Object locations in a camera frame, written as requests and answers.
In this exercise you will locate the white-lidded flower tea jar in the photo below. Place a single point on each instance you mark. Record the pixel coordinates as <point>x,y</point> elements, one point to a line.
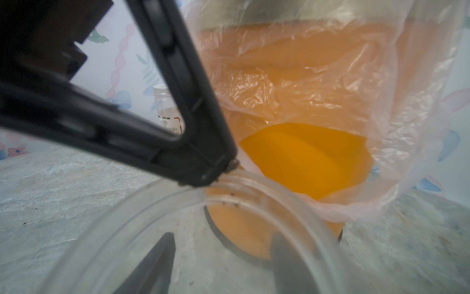
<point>168,113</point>

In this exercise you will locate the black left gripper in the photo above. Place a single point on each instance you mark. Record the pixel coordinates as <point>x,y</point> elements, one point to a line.
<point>40,39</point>

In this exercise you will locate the orange trash bin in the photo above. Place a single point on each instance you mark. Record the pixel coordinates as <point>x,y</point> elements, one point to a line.
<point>309,105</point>

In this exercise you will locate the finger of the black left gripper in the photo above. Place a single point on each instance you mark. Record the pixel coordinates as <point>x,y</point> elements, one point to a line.
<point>197,157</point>

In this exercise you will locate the clear plastic bin liner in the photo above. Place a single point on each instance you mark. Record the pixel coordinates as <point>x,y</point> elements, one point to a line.
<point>427,38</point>

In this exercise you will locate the clear jar with dried roses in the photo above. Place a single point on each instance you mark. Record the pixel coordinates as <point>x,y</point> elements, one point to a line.
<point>223,234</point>

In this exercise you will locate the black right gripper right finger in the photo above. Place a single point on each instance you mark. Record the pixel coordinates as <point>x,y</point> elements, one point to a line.
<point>291,274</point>

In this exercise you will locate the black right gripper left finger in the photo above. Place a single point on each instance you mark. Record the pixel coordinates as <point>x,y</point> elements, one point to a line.
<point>153,273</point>

